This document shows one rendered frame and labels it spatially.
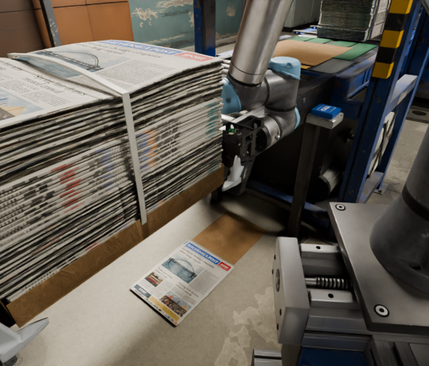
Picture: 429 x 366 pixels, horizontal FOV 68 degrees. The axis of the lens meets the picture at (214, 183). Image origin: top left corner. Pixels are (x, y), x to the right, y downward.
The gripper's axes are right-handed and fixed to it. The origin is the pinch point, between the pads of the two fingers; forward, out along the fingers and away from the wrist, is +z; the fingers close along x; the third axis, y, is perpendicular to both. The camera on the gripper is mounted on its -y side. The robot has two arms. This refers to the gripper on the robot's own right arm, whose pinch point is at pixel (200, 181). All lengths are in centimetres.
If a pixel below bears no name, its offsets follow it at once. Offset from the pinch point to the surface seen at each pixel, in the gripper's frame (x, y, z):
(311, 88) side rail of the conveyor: -8, 0, -67
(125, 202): 5.0, 9.2, 20.4
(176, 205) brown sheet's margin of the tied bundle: 5.1, 3.5, 11.7
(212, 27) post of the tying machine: -75, 10, -95
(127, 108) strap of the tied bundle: 5.4, 21.6, 18.1
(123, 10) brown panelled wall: -323, -8, -229
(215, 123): 4.8, 14.0, 1.5
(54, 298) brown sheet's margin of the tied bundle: 4.9, 1.8, 32.3
